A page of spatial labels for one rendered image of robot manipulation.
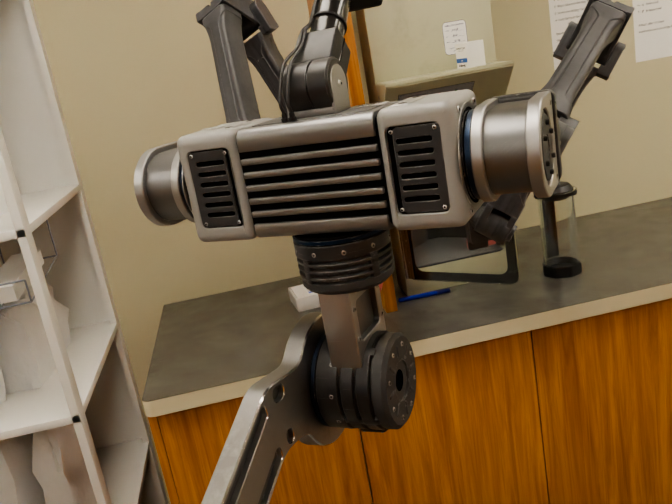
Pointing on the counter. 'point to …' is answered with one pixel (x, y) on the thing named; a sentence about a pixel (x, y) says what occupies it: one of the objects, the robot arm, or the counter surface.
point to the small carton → (470, 54)
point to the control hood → (498, 80)
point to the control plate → (438, 90)
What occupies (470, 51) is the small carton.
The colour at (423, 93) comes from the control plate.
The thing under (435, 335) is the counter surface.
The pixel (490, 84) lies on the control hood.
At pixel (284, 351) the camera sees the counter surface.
